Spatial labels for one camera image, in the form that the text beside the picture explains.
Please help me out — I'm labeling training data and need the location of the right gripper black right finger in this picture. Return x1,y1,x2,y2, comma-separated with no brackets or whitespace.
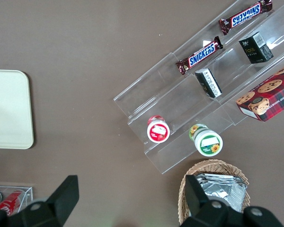
179,174,284,227

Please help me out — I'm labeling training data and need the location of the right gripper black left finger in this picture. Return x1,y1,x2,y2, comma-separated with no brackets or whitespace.
0,175,80,227

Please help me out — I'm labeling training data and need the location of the light wicker basket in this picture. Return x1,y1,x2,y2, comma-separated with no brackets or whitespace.
178,159,251,225

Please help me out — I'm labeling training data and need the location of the beige plastic tray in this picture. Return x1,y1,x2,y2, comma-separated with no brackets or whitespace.
0,69,35,150

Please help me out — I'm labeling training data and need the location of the stack of foil trays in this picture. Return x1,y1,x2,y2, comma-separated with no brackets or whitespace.
195,173,248,213

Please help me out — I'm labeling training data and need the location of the clear acrylic bottle rack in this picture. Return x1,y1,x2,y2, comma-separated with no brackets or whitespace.
0,185,33,215

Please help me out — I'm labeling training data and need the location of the green lid jar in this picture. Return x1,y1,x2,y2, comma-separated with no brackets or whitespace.
188,124,223,157

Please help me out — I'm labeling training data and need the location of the red lid jar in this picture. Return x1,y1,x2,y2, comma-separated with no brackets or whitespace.
146,115,170,143

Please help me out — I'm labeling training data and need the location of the clear acrylic stepped shelf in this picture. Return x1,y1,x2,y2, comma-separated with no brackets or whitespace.
172,0,284,126
113,52,235,175

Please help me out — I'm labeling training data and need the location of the small black carton box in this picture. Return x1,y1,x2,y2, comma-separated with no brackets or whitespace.
195,68,222,99
238,31,274,64

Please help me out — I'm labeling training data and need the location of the red tartan cookie box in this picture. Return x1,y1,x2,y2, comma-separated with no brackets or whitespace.
235,61,284,122

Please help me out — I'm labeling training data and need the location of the Snickers chocolate bar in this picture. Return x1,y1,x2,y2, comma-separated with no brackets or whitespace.
175,36,224,76
218,0,273,35

